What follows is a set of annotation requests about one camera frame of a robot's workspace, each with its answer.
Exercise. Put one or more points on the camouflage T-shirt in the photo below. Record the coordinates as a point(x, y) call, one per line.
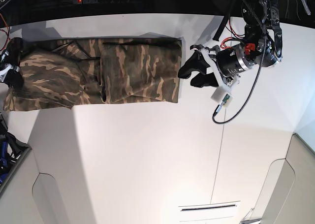
point(70, 72)

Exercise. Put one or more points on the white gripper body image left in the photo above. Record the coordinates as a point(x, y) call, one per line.
point(6, 67)

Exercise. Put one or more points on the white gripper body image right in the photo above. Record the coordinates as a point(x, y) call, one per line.
point(210, 55)

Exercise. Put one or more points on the blue and black items bin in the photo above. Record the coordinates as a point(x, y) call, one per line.
point(12, 153)

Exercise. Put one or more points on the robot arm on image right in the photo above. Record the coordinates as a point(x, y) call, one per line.
point(261, 45)

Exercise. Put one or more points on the white camera box image right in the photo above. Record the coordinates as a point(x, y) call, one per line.
point(222, 96)

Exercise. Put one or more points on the thin grey cables background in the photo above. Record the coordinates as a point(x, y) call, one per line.
point(290, 9)

